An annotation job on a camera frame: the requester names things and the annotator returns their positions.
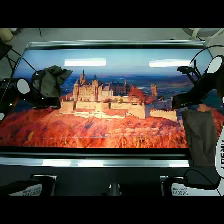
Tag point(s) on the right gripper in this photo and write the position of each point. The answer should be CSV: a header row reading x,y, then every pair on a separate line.
x,y
186,97

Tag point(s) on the olive green shirt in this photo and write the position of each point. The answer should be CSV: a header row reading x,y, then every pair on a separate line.
x,y
51,81

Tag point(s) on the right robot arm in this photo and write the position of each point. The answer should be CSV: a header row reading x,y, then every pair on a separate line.
x,y
213,81

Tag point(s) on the brown garment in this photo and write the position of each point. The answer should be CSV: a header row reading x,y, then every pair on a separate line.
x,y
200,136

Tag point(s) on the silver frame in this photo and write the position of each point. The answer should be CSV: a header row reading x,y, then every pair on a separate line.
x,y
113,162

